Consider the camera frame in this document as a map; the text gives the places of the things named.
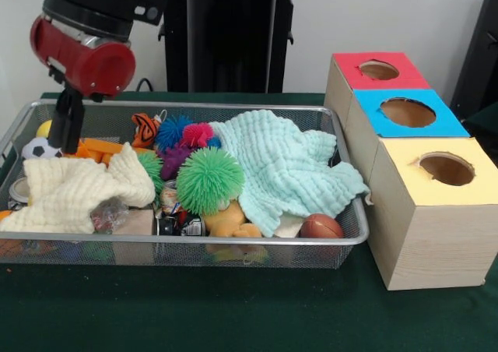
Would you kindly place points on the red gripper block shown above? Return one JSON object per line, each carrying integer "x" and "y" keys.
{"x": 85, "y": 69}

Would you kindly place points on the cream waffle cloth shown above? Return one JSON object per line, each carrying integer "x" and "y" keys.
{"x": 70, "y": 192}

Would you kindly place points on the large green spiky ball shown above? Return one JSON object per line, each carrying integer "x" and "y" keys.
{"x": 210, "y": 180}

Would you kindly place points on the mint green waffle cloth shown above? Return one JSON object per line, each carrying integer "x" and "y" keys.
{"x": 288, "y": 165}

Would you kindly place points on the wooden box with three holes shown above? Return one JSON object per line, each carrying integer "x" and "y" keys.
{"x": 428, "y": 243}

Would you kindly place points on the yellow ball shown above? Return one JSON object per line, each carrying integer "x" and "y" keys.
{"x": 44, "y": 129}

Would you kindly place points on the black and white soccer ball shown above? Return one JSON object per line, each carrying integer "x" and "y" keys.
{"x": 35, "y": 149}

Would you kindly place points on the orange plastic toy block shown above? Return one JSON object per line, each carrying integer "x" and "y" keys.
{"x": 101, "y": 147}

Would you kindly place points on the orange tiger plush toy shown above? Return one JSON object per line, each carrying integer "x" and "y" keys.
{"x": 146, "y": 128}

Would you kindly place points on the blue spiky ball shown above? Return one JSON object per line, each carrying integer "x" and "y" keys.
{"x": 171, "y": 131}

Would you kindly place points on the pink spiky ball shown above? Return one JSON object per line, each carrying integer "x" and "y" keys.
{"x": 197, "y": 134}

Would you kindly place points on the dark green table cloth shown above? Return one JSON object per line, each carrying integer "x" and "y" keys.
{"x": 486, "y": 119}
{"x": 233, "y": 313}

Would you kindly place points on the brown toy football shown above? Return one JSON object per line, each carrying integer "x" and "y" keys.
{"x": 321, "y": 226}

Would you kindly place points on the black upright panel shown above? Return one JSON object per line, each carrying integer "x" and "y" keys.
{"x": 480, "y": 56}

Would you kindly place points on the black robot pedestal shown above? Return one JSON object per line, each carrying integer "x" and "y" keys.
{"x": 229, "y": 36}

